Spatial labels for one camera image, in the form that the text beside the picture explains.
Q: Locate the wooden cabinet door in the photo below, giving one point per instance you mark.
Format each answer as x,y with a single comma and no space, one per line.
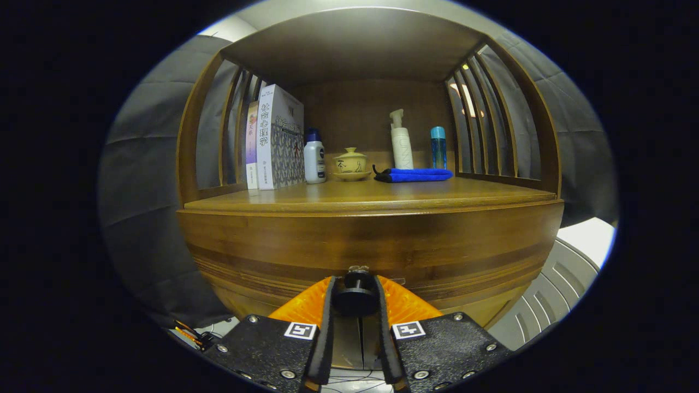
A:
347,344
371,341

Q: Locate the brown wooden drawer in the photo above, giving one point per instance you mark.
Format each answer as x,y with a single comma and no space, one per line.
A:
382,240

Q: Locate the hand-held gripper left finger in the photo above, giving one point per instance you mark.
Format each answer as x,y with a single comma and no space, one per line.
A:
326,338

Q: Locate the thin purple book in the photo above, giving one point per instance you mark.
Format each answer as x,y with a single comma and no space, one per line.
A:
252,147

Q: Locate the folded blue cloth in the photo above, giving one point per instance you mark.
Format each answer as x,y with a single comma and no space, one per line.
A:
415,176

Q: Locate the white pump bottle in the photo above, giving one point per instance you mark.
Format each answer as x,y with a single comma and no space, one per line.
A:
402,147

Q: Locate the thick white book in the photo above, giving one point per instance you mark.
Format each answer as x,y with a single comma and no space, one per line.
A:
284,147

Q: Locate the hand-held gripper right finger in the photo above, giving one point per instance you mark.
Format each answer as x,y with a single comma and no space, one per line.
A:
385,344

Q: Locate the brown wooden countertop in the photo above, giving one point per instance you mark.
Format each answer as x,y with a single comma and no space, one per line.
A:
409,194

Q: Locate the black drawer knob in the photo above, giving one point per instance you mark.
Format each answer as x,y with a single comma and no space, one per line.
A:
356,299

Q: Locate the brown wooden cabinet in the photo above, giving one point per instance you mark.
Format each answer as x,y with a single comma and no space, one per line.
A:
371,109

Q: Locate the white storage unit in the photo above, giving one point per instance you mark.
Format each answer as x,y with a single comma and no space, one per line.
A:
590,240

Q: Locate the tan lidded teacup with saucer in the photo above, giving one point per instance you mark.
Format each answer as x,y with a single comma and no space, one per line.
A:
350,164

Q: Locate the clear blue bottle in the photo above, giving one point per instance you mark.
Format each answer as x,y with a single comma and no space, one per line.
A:
438,153

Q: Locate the white bottle with blue cap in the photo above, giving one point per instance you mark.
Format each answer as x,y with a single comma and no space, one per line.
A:
314,161

